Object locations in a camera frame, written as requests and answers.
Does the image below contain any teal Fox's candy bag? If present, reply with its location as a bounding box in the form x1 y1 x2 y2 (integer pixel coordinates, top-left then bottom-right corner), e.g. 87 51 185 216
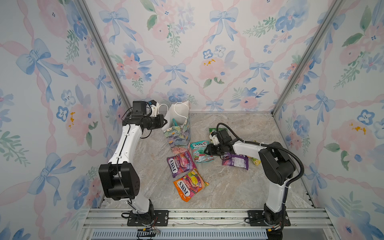
190 141 214 164

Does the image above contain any floral paper bag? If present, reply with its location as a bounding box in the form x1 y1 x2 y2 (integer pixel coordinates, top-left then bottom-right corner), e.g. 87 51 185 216
156 101 191 155

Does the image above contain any orange Fox's candy bag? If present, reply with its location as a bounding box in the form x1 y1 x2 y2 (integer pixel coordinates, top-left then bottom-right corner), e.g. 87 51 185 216
173 168 209 202

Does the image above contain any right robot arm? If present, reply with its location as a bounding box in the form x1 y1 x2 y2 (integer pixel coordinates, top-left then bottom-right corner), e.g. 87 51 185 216
205 130 296 227

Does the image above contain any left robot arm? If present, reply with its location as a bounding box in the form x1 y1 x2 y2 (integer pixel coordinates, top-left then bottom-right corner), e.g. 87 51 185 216
99 115 168 219

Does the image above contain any green Fox's candy bag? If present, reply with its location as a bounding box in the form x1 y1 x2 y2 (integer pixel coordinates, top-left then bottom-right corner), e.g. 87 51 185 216
209 128 228 135

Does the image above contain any purple Fox's candy bag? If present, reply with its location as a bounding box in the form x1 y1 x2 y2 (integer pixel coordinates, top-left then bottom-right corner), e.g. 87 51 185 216
167 151 197 178

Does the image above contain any purple snack packet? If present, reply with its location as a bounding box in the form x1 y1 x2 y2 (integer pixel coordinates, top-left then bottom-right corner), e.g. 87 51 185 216
221 153 249 170

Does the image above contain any yellow snack packet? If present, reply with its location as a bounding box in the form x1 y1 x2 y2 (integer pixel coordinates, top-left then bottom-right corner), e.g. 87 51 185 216
250 158 261 166

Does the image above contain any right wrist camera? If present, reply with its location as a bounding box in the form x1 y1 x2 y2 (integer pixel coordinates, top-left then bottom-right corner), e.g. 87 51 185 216
210 131 221 145

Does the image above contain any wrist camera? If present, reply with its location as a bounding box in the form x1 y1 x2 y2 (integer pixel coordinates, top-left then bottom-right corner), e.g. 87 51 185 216
210 131 221 145
131 100 158 117

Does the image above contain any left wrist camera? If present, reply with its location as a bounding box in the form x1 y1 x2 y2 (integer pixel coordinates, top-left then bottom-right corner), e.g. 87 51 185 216
131 100 158 117

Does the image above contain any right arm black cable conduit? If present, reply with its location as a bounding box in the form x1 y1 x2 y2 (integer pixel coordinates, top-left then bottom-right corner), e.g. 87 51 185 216
215 122 305 193

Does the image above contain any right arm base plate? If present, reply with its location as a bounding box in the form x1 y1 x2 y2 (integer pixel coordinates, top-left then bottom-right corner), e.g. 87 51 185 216
245 210 291 227

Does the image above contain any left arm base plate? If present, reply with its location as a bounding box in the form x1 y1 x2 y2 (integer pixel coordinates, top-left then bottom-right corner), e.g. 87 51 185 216
127 210 170 227

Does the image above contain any aluminium rail frame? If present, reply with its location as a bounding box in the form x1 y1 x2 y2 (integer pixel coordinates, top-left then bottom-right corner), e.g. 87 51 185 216
78 209 340 240

